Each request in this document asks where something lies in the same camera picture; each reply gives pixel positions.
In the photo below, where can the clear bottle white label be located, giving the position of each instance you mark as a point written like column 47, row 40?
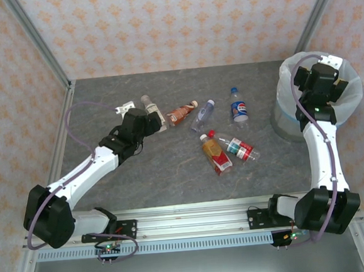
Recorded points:
column 149, row 105

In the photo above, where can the brown tea plastic bottle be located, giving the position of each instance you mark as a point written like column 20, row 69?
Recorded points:
column 178, row 114

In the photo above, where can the orange red white-capped bottle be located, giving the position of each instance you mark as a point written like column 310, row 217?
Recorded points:
column 216, row 153

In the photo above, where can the blue-capped Pepsi bottle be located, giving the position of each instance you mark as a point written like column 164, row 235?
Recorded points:
column 239, row 107

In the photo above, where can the red-capped clear bottle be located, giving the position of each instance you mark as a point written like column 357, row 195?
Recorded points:
column 241, row 148

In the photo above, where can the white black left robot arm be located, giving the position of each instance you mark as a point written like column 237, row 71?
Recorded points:
column 78, row 178

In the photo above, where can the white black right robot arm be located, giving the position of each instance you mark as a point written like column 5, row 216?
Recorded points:
column 324, row 162

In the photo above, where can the white plastic bin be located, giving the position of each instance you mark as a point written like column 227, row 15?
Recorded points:
column 352, row 97

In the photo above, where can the grey round waste bin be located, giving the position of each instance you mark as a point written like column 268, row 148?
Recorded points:
column 283, row 125

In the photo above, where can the clear blue-tinted plastic bottle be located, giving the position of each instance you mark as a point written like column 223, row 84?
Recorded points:
column 202, row 115

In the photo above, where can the small circuit board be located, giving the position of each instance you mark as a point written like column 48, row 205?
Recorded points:
column 108, row 249
column 291, row 237

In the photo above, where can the aluminium frame post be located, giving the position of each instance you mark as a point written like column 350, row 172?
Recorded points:
column 317, row 12
column 35, row 37

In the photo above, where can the aluminium side rail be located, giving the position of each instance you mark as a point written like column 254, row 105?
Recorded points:
column 61, row 139

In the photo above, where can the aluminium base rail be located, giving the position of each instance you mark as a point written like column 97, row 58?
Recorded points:
column 191, row 220

